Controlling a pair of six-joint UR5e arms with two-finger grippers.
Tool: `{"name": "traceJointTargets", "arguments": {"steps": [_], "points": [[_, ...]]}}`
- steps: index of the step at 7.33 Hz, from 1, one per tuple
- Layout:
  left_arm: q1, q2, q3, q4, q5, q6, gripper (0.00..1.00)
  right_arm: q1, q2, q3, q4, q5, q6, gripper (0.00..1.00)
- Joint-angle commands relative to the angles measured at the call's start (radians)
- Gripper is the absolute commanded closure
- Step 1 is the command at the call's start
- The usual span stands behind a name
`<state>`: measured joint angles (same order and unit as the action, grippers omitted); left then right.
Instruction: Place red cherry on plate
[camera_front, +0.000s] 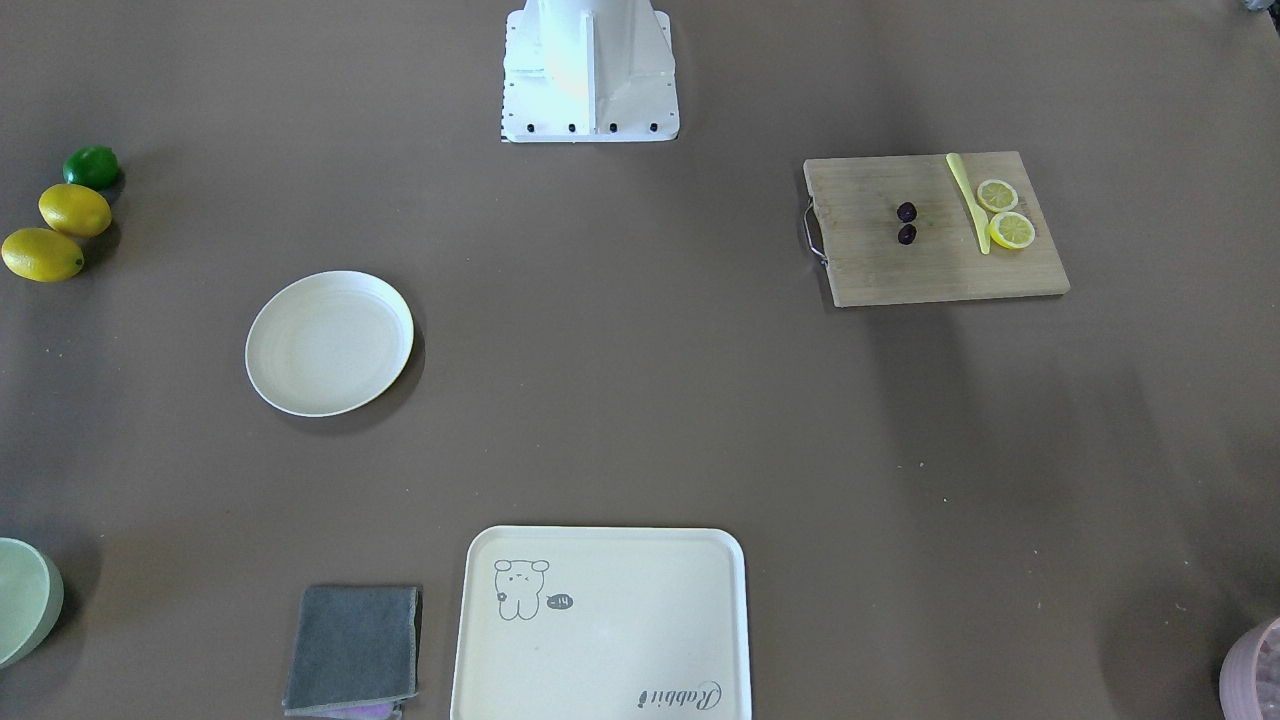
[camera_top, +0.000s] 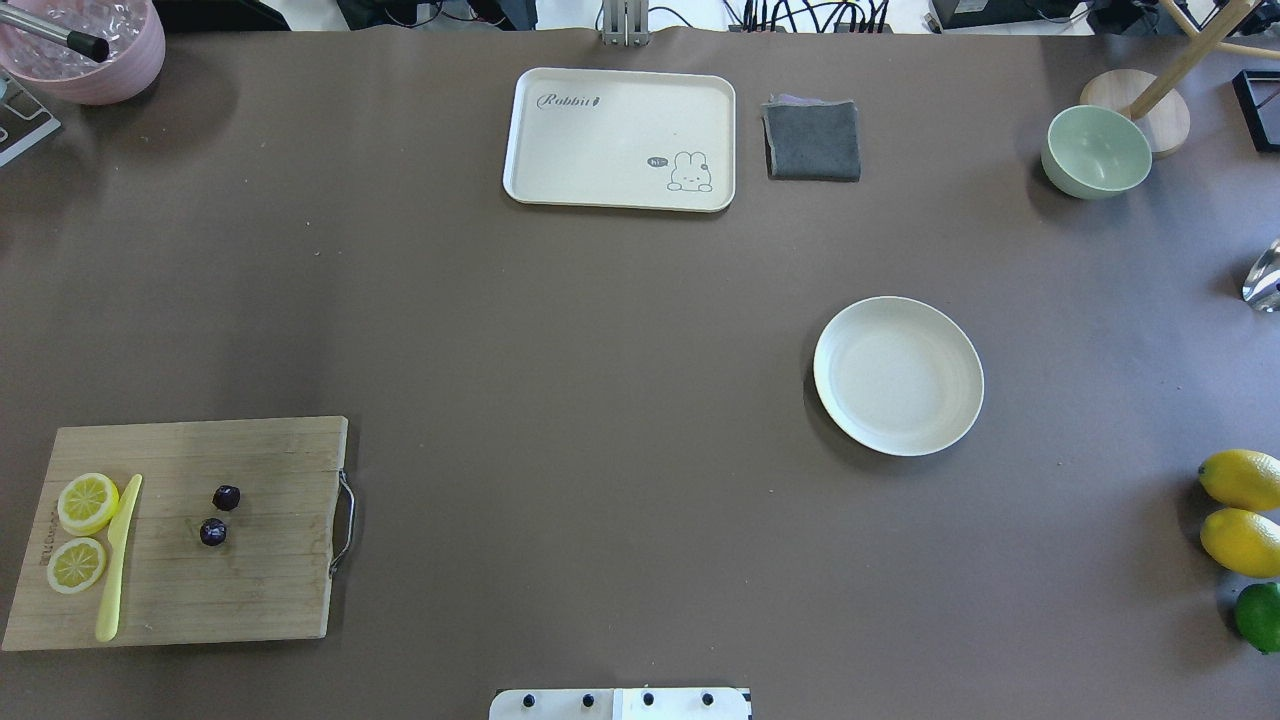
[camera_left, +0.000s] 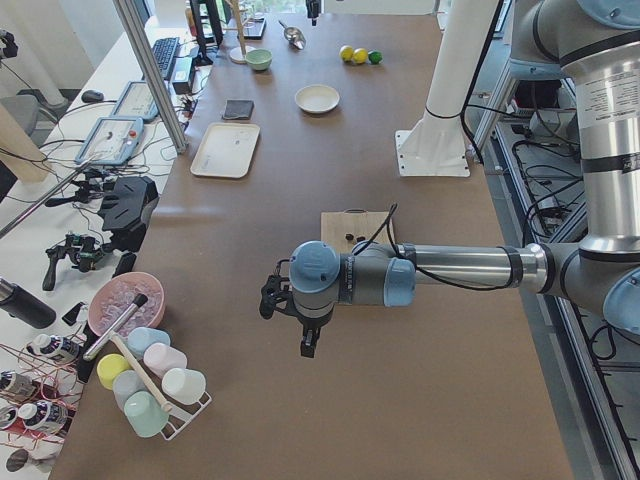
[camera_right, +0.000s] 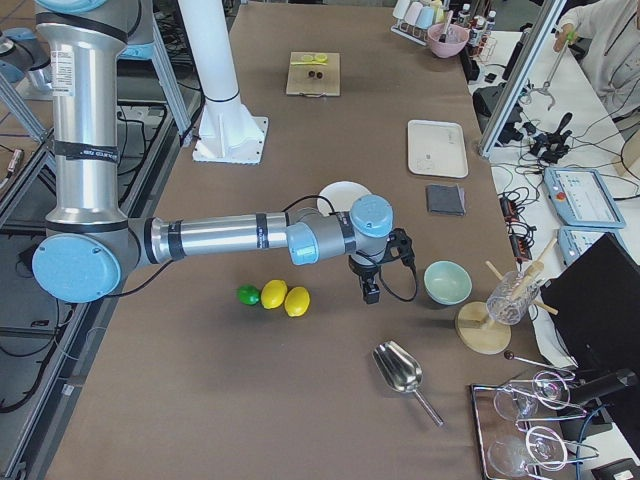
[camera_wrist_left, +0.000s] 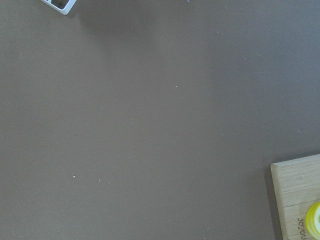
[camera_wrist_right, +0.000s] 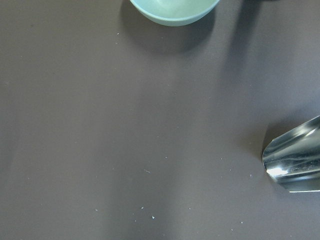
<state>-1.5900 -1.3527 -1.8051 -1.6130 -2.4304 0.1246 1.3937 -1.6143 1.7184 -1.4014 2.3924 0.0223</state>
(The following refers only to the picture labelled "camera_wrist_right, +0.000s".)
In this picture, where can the metal scoop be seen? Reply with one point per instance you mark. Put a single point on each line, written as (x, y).
(292, 160)

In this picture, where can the light green bowl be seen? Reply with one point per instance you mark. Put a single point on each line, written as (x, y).
(174, 13)

